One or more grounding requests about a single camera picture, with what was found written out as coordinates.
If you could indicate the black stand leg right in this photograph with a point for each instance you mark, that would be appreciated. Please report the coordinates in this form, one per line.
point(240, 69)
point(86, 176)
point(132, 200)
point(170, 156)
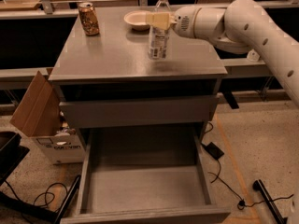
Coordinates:
point(259, 186)

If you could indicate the grey metal shelf rail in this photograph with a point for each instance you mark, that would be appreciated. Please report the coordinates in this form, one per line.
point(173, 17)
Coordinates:
point(11, 79)

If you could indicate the white paper bowl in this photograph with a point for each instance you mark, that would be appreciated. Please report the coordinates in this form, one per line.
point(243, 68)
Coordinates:
point(137, 20)

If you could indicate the clear plastic water bottle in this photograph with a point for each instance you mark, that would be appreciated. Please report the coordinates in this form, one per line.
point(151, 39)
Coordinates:
point(158, 37)

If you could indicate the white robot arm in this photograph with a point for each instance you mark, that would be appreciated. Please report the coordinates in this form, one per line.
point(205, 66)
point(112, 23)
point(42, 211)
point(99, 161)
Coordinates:
point(242, 26)

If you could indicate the grey top drawer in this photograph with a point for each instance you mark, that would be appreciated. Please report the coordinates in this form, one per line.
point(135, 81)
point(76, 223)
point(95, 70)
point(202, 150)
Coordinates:
point(133, 112)

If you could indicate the open grey middle drawer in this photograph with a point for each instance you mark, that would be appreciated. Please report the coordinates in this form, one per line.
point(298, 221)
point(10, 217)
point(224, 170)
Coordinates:
point(145, 175)

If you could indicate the black power adapter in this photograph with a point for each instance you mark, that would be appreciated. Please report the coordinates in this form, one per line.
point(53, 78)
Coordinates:
point(214, 151)

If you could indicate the left hand sanitizer bottle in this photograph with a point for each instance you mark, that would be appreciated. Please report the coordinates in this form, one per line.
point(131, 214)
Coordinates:
point(253, 56)

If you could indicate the gold soda can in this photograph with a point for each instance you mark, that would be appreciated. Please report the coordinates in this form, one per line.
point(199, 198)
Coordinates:
point(88, 18)

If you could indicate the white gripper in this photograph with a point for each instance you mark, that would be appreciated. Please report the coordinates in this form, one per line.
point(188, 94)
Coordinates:
point(183, 22)

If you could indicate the open cardboard box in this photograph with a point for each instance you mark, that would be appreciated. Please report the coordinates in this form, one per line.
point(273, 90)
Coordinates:
point(38, 116)

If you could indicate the grey drawer cabinet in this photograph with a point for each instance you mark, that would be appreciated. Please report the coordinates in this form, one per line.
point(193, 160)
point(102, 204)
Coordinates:
point(115, 64)

